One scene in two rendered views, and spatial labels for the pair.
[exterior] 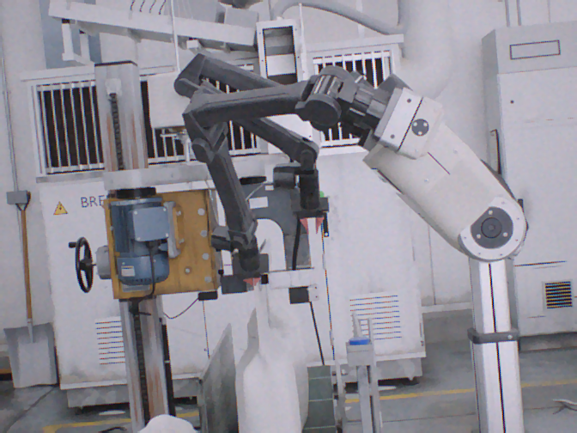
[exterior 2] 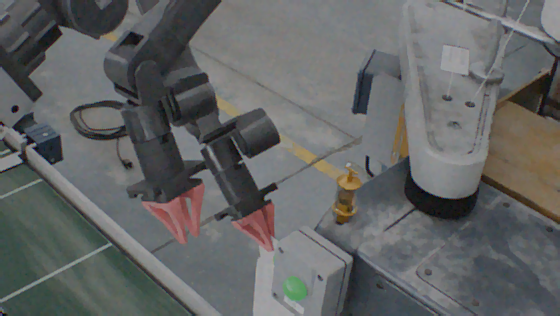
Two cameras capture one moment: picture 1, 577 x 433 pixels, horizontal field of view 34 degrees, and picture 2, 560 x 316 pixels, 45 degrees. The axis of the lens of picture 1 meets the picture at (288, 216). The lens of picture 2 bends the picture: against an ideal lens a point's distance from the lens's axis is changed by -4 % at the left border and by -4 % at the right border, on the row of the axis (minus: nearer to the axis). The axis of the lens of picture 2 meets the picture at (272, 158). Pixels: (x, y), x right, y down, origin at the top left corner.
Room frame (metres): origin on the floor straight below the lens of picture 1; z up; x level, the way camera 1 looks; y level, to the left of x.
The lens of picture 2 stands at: (3.25, -0.56, 1.85)
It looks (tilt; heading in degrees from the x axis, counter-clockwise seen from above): 35 degrees down; 130
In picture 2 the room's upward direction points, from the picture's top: 6 degrees clockwise
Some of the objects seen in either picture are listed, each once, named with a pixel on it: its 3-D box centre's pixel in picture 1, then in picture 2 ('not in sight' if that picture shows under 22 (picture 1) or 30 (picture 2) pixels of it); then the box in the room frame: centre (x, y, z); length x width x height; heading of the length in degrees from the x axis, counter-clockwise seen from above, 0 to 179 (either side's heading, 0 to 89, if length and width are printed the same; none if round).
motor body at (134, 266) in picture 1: (141, 240); not in sight; (2.78, 0.44, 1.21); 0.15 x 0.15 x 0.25
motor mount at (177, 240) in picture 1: (171, 228); (440, 145); (2.84, 0.35, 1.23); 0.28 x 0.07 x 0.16; 178
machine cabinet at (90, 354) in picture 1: (234, 223); not in sight; (6.18, 0.35, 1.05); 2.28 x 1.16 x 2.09; 88
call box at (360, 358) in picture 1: (360, 353); not in sight; (2.79, -0.17, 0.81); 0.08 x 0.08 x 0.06; 88
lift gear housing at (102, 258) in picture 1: (106, 262); not in sight; (3.00, 0.59, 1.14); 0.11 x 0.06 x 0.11; 178
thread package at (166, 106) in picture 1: (177, 100); not in sight; (2.78, 0.29, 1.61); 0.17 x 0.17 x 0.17
